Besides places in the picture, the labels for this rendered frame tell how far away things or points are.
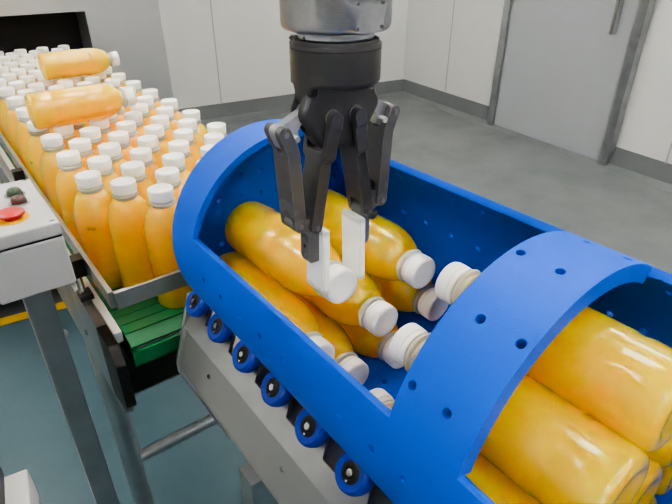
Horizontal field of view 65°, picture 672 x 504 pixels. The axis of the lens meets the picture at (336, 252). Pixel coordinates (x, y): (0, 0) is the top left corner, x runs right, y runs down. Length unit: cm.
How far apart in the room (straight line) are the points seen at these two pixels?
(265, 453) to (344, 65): 49
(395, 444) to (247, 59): 497
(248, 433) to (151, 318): 28
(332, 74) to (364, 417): 27
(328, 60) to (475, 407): 27
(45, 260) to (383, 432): 57
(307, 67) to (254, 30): 483
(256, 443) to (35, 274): 39
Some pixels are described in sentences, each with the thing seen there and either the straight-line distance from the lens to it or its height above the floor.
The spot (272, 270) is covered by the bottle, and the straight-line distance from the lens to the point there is 59.
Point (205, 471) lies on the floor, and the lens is 184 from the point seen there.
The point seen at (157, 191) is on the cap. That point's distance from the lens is 85.
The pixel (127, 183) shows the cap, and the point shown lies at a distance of 90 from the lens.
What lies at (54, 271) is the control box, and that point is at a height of 103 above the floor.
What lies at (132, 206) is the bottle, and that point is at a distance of 90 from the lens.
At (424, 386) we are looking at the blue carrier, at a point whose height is 117.
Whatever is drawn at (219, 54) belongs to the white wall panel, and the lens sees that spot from 517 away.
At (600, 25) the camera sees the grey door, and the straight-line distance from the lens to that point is 445.
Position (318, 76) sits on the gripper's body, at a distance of 43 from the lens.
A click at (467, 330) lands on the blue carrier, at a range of 37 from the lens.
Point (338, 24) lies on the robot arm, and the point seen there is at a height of 138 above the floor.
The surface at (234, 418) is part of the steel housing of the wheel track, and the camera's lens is 77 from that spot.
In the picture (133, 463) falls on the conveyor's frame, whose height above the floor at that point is 31.
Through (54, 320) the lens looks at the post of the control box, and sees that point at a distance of 98.
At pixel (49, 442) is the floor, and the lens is 210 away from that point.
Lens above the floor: 143
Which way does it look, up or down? 30 degrees down
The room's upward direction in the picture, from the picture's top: straight up
